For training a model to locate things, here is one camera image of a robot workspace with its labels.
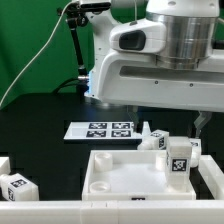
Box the white U-shaped obstacle fence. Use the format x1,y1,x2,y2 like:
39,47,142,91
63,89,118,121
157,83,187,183
0,155,224,224

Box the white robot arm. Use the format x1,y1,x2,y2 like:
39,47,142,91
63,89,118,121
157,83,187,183
78,0,224,131

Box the white marker base plate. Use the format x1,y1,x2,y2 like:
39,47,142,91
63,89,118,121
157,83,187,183
64,122,151,140

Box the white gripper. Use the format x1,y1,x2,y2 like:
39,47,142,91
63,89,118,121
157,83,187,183
97,53,224,138

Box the white square tabletop part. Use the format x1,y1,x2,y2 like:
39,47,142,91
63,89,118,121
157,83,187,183
82,150,196,201

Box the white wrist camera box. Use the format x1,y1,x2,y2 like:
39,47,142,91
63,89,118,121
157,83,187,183
109,19,166,53

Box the white cable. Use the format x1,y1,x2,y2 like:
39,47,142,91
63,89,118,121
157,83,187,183
0,1,73,108

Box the black cables at base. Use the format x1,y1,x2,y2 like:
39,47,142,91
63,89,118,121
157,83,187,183
52,78,88,94

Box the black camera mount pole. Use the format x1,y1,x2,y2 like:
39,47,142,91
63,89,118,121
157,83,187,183
56,3,90,83

